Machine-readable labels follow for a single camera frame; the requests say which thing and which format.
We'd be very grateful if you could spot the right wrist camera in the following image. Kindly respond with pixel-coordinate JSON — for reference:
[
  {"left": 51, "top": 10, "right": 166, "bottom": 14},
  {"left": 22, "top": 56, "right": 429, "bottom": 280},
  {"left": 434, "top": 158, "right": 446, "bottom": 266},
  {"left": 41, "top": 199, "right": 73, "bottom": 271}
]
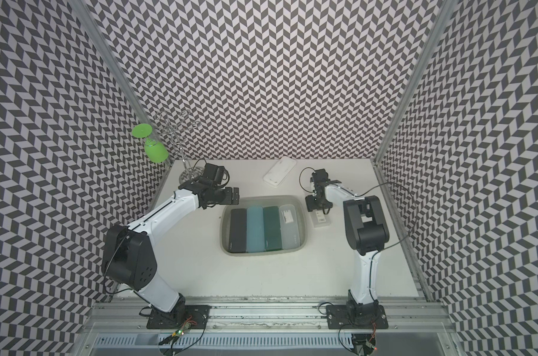
[{"left": 311, "top": 169, "right": 329, "bottom": 184}]

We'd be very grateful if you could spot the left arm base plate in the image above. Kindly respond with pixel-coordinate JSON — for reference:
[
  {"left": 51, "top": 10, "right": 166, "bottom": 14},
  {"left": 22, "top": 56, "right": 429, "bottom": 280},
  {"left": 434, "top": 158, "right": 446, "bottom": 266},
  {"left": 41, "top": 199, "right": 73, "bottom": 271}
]
[{"left": 146, "top": 305, "right": 211, "bottom": 330}]

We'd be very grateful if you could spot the aluminium rail frame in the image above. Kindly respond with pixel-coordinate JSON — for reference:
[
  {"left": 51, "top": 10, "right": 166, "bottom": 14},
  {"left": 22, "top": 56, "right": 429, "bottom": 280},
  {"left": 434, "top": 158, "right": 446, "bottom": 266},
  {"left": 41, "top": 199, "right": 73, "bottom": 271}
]
[{"left": 72, "top": 298, "right": 463, "bottom": 355}]

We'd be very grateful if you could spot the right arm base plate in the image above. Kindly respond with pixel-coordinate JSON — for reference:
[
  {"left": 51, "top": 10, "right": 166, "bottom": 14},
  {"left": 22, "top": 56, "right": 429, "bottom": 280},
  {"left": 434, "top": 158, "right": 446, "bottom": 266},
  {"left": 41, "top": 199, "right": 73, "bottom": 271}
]
[{"left": 325, "top": 304, "right": 389, "bottom": 330}]

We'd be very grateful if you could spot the green wine glass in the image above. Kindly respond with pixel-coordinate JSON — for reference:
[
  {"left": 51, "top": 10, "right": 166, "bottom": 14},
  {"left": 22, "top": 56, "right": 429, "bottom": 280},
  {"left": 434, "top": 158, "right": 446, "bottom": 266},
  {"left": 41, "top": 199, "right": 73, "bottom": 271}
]
[{"left": 132, "top": 123, "right": 169, "bottom": 163}]

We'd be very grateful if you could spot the light blue pencil case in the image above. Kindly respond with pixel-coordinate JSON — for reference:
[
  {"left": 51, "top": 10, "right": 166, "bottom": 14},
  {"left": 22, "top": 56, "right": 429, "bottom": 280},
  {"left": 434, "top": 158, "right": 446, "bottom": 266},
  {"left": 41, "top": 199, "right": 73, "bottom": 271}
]
[{"left": 246, "top": 206, "right": 265, "bottom": 253}]

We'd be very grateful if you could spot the white pencil case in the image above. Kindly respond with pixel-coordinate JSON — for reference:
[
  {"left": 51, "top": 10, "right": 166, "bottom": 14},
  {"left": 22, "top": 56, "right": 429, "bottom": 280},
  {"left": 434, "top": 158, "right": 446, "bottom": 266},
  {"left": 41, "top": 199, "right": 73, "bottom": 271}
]
[{"left": 262, "top": 157, "right": 297, "bottom": 188}]

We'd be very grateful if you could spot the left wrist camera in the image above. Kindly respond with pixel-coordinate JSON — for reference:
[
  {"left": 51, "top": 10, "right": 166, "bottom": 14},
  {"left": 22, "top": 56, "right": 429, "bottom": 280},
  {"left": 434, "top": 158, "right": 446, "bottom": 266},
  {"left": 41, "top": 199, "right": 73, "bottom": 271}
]
[{"left": 201, "top": 163, "right": 226, "bottom": 187}]

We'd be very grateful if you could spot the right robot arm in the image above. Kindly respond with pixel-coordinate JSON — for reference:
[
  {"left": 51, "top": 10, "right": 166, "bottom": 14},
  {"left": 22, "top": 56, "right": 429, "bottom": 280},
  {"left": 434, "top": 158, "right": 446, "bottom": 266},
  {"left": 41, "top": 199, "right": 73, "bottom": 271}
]
[{"left": 306, "top": 178, "right": 390, "bottom": 326}]

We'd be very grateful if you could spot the metal cup rack stand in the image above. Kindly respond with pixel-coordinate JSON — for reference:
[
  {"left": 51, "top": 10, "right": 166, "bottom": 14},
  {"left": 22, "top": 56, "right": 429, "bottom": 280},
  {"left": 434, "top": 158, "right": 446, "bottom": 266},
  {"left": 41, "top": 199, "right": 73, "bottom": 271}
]
[{"left": 157, "top": 109, "right": 204, "bottom": 184}]

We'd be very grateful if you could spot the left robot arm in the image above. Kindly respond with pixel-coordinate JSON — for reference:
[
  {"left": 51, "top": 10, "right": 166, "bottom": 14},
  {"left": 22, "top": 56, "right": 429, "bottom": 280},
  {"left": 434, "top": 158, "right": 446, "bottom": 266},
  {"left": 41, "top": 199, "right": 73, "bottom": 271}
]
[{"left": 102, "top": 179, "right": 240, "bottom": 313}]

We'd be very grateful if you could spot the black pencil case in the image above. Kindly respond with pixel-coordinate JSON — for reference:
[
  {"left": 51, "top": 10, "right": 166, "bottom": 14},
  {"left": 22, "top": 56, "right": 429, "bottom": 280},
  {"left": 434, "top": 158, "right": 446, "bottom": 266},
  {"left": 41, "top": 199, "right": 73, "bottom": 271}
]
[{"left": 228, "top": 209, "right": 247, "bottom": 254}]

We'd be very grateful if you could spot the dark green pencil case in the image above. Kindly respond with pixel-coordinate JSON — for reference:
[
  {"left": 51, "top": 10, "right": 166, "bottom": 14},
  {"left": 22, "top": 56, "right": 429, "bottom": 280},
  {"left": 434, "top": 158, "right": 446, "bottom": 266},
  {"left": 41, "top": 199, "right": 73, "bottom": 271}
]
[{"left": 263, "top": 206, "right": 282, "bottom": 252}]

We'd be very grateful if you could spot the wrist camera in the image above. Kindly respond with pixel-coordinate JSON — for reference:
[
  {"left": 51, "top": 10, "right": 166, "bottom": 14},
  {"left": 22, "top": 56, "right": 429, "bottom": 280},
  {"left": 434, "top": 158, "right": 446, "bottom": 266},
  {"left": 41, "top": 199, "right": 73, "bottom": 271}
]
[
  {"left": 311, "top": 169, "right": 329, "bottom": 184},
  {"left": 201, "top": 163, "right": 226, "bottom": 187}
]

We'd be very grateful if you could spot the clear pencil case with label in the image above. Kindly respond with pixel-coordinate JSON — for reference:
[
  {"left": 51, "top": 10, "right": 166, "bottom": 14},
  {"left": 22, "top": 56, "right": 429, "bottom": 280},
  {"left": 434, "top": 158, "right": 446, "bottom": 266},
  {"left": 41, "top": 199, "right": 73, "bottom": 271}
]
[{"left": 311, "top": 210, "right": 331, "bottom": 228}]

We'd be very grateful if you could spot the clear frosted pencil case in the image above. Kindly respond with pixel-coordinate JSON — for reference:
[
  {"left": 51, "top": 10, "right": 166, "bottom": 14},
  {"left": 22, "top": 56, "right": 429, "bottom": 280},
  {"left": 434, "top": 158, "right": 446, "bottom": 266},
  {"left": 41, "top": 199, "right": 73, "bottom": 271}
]
[{"left": 279, "top": 204, "right": 301, "bottom": 250}]

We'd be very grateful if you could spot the grey storage box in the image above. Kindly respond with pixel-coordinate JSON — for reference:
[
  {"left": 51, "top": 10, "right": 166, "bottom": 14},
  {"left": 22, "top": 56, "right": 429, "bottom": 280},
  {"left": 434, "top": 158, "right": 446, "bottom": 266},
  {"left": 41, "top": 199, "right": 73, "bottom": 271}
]
[{"left": 220, "top": 195, "right": 308, "bottom": 257}]

